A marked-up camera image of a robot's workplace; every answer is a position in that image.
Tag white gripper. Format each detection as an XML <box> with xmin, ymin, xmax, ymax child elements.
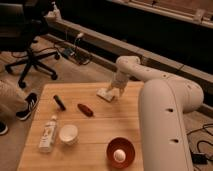
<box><xmin>106</xmin><ymin>71</ymin><xmax>129</xmax><ymax>97</ymax></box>

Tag white sponge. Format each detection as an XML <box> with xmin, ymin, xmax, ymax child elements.
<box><xmin>96</xmin><ymin>88</ymin><xmax>114</xmax><ymax>102</ymax></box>

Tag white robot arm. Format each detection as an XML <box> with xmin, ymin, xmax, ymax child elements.
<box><xmin>109</xmin><ymin>56</ymin><xmax>204</xmax><ymax>171</ymax></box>

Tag red oblong object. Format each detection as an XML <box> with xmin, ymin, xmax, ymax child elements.
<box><xmin>78</xmin><ymin>104</ymin><xmax>93</xmax><ymax>117</ymax></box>

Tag red bowl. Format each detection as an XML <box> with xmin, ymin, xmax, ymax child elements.
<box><xmin>106</xmin><ymin>137</ymin><xmax>135</xmax><ymax>169</ymax></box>

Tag black marker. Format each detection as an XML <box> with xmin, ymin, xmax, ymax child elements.
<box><xmin>53</xmin><ymin>95</ymin><xmax>66</xmax><ymax>111</ymax></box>

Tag blue power strip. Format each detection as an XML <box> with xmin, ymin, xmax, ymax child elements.
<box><xmin>61</xmin><ymin>48</ymin><xmax>75</xmax><ymax>59</ymax></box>

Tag white cup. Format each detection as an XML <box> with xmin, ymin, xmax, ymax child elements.
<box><xmin>59</xmin><ymin>124</ymin><xmax>78</xmax><ymax>145</ymax></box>

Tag white egg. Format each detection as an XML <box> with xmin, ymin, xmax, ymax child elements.
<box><xmin>113</xmin><ymin>149</ymin><xmax>126</xmax><ymax>163</ymax></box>

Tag black white sneaker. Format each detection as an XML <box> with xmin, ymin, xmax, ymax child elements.
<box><xmin>16</xmin><ymin>93</ymin><xmax>38</xmax><ymax>121</ymax></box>

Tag clear plastic bottle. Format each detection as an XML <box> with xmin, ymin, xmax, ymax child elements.
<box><xmin>38</xmin><ymin>115</ymin><xmax>57</xmax><ymax>153</ymax></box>

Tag person leg beige trousers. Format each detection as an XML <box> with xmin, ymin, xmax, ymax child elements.
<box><xmin>0</xmin><ymin>80</ymin><xmax>27</xmax><ymax>113</ymax></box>

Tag black office chair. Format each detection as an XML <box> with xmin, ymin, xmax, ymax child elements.
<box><xmin>0</xmin><ymin>0</ymin><xmax>60</xmax><ymax>88</ymax></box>

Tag black floor cables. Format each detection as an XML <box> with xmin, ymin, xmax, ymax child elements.
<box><xmin>185</xmin><ymin>122</ymin><xmax>213</xmax><ymax>171</ymax></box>

